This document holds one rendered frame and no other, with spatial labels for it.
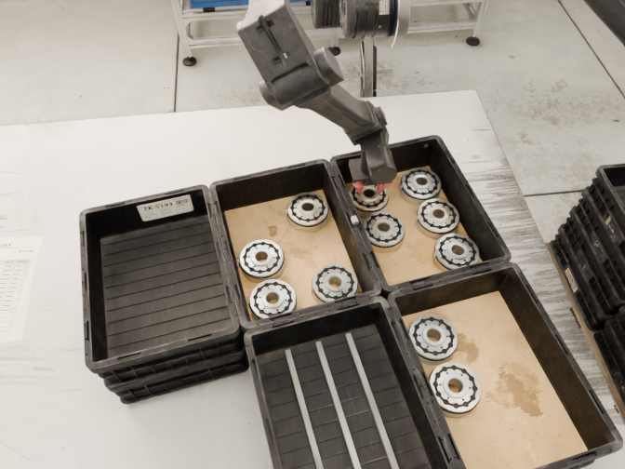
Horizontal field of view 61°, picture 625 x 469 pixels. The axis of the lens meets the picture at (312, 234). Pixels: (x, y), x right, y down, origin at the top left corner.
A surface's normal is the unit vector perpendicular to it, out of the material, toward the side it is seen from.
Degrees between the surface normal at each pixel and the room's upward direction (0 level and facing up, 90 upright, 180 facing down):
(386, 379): 0
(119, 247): 0
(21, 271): 0
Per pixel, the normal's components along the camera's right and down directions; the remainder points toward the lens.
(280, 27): -0.11, 0.51
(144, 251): 0.00, -0.58
